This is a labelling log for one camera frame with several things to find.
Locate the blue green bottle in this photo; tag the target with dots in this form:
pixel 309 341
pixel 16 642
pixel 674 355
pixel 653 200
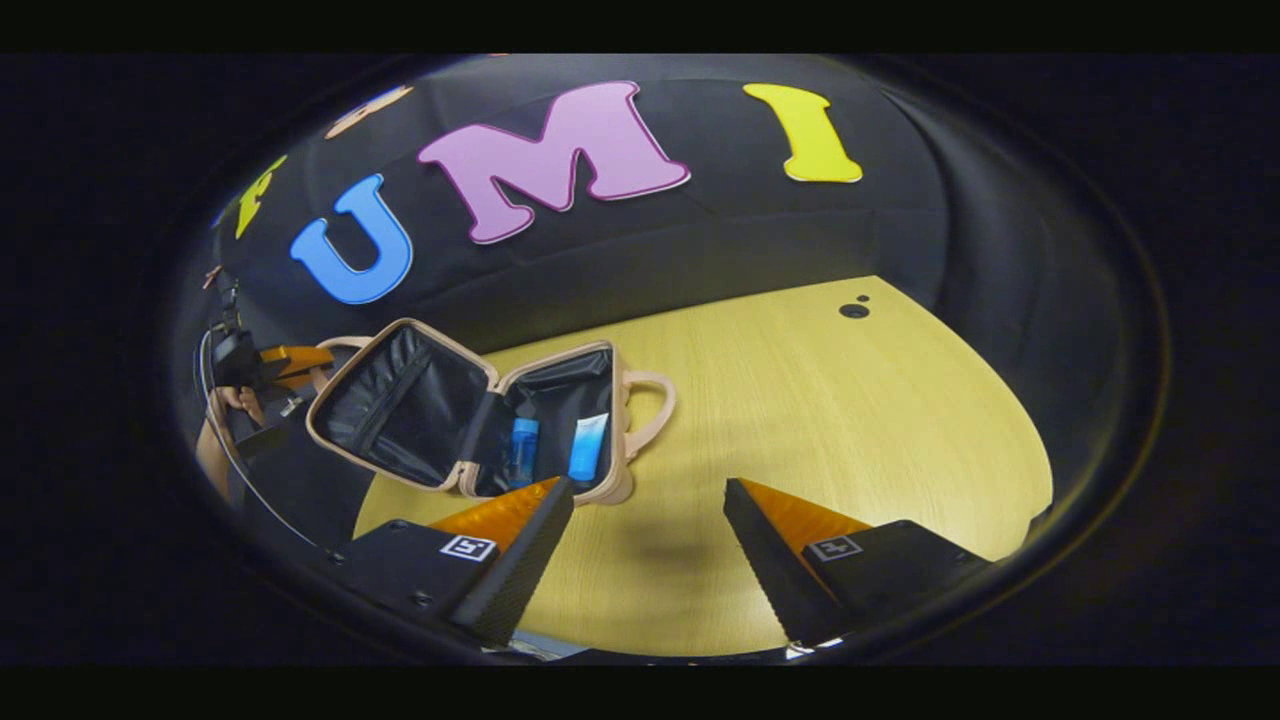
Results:
pixel 522 450

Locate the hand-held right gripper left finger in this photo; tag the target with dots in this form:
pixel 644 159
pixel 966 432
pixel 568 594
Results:
pixel 525 560

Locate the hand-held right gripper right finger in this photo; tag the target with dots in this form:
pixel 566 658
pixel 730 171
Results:
pixel 765 565

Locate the pink suitcase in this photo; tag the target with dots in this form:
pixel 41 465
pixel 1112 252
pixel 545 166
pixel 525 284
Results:
pixel 400 410

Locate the white blue tube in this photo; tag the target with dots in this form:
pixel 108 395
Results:
pixel 588 450

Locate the copper clip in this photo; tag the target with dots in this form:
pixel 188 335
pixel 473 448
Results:
pixel 211 277

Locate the black backdrop cloth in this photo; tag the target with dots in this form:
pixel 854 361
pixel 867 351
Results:
pixel 760 230

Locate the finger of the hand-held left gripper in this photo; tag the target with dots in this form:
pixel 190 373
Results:
pixel 300 358

